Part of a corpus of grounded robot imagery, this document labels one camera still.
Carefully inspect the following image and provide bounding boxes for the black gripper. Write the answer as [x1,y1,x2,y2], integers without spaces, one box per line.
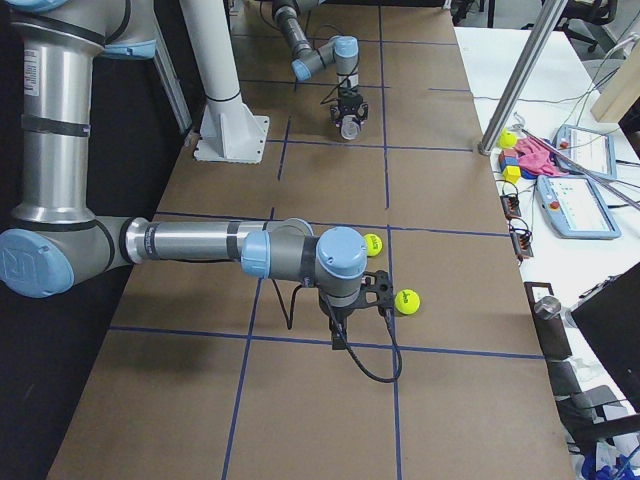
[319,298,355,349]
[330,91,369,135]

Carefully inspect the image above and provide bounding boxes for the clear tennis ball can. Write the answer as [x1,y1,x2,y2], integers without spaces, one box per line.
[339,117,361,141]

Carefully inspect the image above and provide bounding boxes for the Wilson 3 tennis ball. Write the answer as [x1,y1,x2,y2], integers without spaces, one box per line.
[394,289,421,315]

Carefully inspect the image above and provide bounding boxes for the Roland Garros tennis ball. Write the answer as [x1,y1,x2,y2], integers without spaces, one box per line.
[363,233,384,258]

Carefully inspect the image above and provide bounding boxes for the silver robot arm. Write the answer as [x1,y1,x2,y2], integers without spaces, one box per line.
[1,1,367,350]
[271,1,369,140]

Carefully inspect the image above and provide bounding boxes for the spare yellow tennis ball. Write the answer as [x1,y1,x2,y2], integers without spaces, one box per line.
[497,128,519,149]

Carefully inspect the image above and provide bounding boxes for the red cube block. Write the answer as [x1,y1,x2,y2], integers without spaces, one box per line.
[498,149,519,160]

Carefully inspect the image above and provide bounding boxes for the blue cube block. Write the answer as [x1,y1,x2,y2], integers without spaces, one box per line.
[499,157,519,170]

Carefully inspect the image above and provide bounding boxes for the metal grabber stick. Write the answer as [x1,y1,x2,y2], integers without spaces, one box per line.
[513,116,639,210]

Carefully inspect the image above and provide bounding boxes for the yellow cube block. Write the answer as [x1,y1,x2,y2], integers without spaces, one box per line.
[501,165,521,184]

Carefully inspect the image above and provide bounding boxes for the pink cloth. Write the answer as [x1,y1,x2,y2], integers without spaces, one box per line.
[515,137,564,177]

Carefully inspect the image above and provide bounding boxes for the near teach pendant tablet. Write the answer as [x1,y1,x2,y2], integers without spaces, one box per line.
[536,175,621,240]

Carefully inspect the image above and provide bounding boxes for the teach pendant tablet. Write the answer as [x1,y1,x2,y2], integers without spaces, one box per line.
[536,175,621,240]
[554,124,617,179]

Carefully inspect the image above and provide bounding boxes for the far teach pendant tablet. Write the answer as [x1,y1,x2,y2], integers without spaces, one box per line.
[554,124,617,179]

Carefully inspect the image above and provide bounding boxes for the black braided cable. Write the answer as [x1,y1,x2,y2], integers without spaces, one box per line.
[272,277,404,384]

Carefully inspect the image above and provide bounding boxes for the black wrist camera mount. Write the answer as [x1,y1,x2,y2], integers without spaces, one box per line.
[355,270,395,317]

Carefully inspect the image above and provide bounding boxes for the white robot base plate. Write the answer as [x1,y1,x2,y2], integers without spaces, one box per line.
[194,101,270,164]

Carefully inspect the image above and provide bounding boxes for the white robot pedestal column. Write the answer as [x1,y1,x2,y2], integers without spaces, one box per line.
[180,0,242,104]

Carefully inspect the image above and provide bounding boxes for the aluminium frame post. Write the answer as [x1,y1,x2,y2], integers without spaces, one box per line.
[478,0,568,156]

